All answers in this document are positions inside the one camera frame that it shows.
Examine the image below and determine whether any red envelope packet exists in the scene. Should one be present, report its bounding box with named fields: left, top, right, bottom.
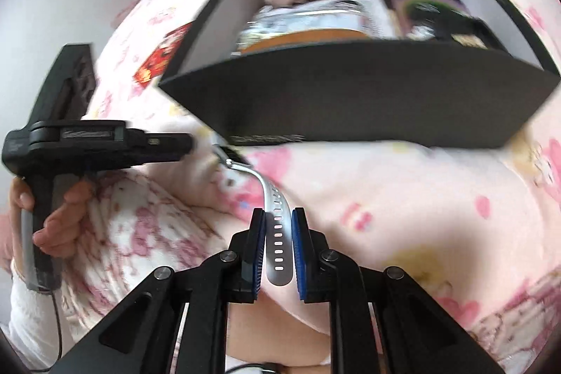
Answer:
left=133, top=23, right=191, bottom=89

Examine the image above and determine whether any white smart watch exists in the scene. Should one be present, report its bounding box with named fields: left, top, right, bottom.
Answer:
left=212, top=144, right=294, bottom=287

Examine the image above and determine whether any person's left hand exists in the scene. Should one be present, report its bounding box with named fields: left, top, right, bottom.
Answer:
left=7, top=175, right=95, bottom=261

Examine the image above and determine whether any pink cartoon print blanket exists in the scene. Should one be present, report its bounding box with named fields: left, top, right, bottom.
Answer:
left=0, top=0, right=561, bottom=374

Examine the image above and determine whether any black cardboard box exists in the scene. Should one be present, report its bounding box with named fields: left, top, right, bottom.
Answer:
left=160, top=0, right=560, bottom=149

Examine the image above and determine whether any orange wooden comb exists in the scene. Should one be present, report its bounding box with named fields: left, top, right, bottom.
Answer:
left=241, top=28, right=371, bottom=54

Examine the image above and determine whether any small black framed case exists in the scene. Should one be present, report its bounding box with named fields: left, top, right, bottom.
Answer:
left=434, top=16, right=507, bottom=52

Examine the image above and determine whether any cartoon printed notebook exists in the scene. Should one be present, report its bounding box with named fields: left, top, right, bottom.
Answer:
left=237, top=0, right=398, bottom=51

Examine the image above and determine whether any purple green card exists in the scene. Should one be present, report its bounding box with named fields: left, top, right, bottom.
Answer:
left=391, top=0, right=470, bottom=39

